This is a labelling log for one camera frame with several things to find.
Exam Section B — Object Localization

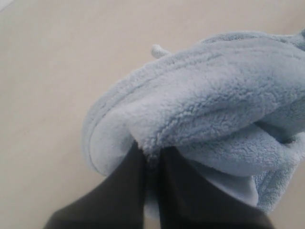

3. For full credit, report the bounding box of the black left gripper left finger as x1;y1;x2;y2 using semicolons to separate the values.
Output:
45;143;146;229

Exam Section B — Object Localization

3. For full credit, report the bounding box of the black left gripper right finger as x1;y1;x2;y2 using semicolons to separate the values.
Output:
158;147;272;229

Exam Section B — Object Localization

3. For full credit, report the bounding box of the light blue fleece towel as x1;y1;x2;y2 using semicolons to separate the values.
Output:
81;31;305;212

